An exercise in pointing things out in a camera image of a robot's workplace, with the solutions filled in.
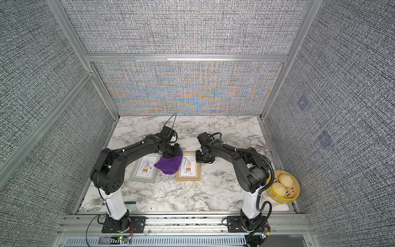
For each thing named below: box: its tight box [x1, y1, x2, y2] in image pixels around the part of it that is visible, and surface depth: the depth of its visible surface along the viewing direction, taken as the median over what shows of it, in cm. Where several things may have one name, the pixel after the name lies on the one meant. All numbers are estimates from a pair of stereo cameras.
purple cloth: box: [153, 149, 184, 175], surface depth 90 cm
